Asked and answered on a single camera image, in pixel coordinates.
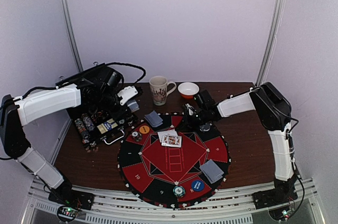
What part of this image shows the ace of diamonds card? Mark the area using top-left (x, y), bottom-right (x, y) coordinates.
top-left (157, 129), bottom-right (178, 142)

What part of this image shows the clear dealer button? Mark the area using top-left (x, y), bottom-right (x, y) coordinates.
top-left (199, 123), bottom-right (211, 132)

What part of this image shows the beige patterned mug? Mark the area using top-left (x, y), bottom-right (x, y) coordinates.
top-left (149, 76), bottom-right (176, 106)

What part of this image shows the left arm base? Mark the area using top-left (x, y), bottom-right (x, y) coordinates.
top-left (44, 185), bottom-right (94, 223)

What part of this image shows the poker chip stack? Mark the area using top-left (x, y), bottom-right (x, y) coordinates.
top-left (173, 185), bottom-right (185, 198)
top-left (131, 131), bottom-right (143, 142)

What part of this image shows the orange big blind button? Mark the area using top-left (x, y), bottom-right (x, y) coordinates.
top-left (139, 125), bottom-right (150, 134)

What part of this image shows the boxed card deck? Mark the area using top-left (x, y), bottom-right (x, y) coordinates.
top-left (97, 118), bottom-right (118, 134)

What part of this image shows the left aluminium frame post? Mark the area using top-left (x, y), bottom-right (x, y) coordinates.
top-left (60, 0), bottom-right (83, 72)

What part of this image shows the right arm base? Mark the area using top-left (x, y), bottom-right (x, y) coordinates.
top-left (252, 188), bottom-right (298, 221)

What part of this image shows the blue playing card deck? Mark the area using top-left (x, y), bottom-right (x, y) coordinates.
top-left (127, 100), bottom-right (139, 113)

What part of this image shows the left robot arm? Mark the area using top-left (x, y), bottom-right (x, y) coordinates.
top-left (1, 63), bottom-right (143, 205)

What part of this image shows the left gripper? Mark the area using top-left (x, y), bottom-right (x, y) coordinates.
top-left (92, 90), bottom-right (132, 121)

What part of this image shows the black poker chip case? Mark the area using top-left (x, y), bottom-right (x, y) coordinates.
top-left (56, 63), bottom-right (143, 151)

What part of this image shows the aluminium frame post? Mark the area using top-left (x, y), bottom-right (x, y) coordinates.
top-left (255, 0), bottom-right (285, 86)
top-left (60, 0), bottom-right (83, 72)

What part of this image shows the blue small blind button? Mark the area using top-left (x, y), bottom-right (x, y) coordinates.
top-left (191, 180), bottom-right (204, 192)

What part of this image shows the white orange bowl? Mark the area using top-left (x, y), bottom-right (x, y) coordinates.
top-left (177, 82), bottom-right (200, 99)

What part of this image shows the round poker mat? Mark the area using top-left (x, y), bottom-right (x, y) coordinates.
top-left (118, 113), bottom-right (231, 209)

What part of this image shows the right aluminium frame post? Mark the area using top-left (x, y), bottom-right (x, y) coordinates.
top-left (255, 0), bottom-right (285, 86)

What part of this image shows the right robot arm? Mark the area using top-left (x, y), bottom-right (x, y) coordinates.
top-left (182, 82), bottom-right (299, 204)

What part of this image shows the king of diamonds card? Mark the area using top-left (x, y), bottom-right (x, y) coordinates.
top-left (161, 135), bottom-right (182, 148)

